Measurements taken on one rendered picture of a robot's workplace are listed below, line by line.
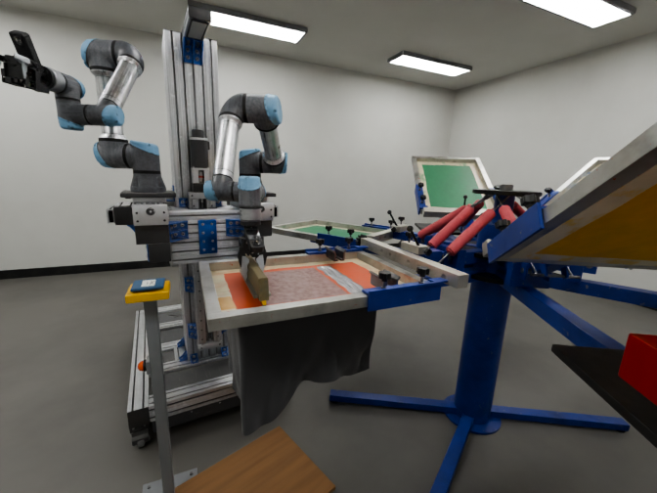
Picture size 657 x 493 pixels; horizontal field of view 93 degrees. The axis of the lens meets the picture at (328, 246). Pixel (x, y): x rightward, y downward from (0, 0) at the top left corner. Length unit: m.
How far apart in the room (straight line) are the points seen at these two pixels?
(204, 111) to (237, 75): 3.20
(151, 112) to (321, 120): 2.38
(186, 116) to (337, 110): 3.84
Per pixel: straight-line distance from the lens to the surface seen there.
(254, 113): 1.41
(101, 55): 1.83
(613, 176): 0.75
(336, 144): 5.45
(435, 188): 2.69
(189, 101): 1.94
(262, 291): 1.00
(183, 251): 1.76
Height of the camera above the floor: 1.37
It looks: 13 degrees down
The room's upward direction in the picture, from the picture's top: 2 degrees clockwise
